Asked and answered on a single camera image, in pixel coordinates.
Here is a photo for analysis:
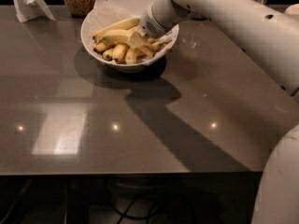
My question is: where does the black floor cable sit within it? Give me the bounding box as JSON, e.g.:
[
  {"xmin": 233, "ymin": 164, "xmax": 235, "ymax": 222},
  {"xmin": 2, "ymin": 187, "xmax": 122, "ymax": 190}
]
[{"xmin": 0, "ymin": 179, "xmax": 36, "ymax": 224}]

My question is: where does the white paper liner in bowl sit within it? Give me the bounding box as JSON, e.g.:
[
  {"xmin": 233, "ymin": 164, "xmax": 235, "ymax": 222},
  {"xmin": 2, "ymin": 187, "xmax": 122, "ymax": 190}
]
[{"xmin": 90, "ymin": 0, "xmax": 126, "ymax": 30}]

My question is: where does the white paper stand left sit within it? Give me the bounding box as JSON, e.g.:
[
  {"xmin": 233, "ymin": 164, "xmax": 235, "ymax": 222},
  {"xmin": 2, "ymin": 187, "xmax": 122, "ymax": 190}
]
[{"xmin": 13, "ymin": 0, "xmax": 55, "ymax": 22}]

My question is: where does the large front yellow banana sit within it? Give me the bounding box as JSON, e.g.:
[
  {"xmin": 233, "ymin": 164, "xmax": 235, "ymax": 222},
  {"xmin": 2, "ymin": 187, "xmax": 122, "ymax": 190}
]
[{"xmin": 98, "ymin": 29, "xmax": 135, "ymax": 44}]

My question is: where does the small yellow banana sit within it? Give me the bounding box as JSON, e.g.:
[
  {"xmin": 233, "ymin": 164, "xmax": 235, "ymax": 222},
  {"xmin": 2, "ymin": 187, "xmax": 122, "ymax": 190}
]
[
  {"xmin": 112, "ymin": 43, "xmax": 129, "ymax": 63},
  {"xmin": 102, "ymin": 48, "xmax": 114, "ymax": 61}
]

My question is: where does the small yellow banana centre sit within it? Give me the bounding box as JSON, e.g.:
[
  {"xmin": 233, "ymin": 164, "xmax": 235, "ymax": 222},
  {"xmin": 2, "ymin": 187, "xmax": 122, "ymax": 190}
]
[{"xmin": 112, "ymin": 43, "xmax": 129, "ymax": 63}]

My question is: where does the small yellow banana bottom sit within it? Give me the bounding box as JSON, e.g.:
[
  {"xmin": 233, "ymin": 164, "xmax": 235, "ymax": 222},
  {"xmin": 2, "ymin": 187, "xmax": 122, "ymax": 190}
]
[{"xmin": 102, "ymin": 48, "xmax": 114, "ymax": 61}]

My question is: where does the white ceramic bowl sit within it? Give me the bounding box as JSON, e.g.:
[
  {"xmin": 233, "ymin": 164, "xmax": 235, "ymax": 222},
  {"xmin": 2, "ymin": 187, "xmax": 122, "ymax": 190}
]
[{"xmin": 80, "ymin": 0, "xmax": 179, "ymax": 73}]

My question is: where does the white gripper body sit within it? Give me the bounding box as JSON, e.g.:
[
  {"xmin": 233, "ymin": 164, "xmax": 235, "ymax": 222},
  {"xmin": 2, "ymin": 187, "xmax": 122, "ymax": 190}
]
[{"xmin": 139, "ymin": 0, "xmax": 194, "ymax": 38}]

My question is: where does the small left spotted banana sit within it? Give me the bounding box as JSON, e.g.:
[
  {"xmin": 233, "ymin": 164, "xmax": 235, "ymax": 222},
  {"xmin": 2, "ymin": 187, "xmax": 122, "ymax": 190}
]
[{"xmin": 93, "ymin": 41, "xmax": 115, "ymax": 53}]

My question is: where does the table pedestal base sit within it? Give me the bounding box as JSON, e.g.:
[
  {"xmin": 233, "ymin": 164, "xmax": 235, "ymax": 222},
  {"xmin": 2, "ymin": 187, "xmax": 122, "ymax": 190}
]
[{"xmin": 90, "ymin": 177, "xmax": 194, "ymax": 224}]

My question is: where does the long top yellow banana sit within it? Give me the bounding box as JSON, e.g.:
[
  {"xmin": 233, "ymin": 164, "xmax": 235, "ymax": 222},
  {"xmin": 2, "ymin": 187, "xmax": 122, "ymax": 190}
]
[{"xmin": 93, "ymin": 17, "xmax": 140, "ymax": 40}]

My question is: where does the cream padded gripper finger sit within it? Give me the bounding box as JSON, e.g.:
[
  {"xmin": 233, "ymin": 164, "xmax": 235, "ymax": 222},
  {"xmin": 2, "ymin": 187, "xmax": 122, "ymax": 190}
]
[{"xmin": 126, "ymin": 31, "xmax": 146, "ymax": 49}]

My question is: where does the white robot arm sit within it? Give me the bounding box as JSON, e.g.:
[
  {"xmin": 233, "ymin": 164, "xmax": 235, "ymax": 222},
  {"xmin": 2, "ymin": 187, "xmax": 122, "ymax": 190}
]
[{"xmin": 138, "ymin": 0, "xmax": 299, "ymax": 224}]

